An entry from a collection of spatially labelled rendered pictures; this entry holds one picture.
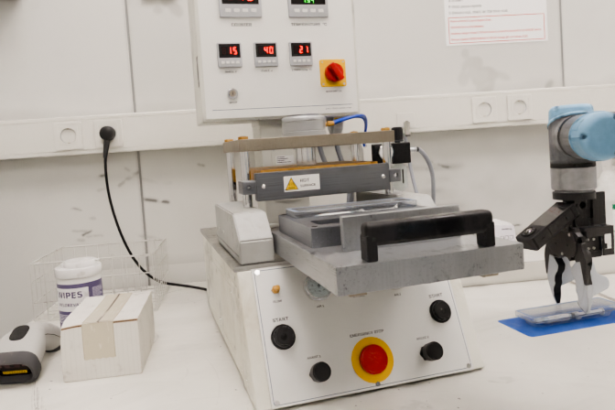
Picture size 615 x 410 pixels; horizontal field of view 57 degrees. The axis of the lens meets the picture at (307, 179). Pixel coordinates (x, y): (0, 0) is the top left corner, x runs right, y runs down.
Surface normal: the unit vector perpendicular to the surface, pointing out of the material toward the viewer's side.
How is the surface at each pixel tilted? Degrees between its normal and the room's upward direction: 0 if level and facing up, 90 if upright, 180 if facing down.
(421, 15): 90
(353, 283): 90
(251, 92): 90
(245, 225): 40
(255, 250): 90
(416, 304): 65
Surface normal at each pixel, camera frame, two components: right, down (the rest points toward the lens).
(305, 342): 0.23, -0.39
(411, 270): 0.29, 0.04
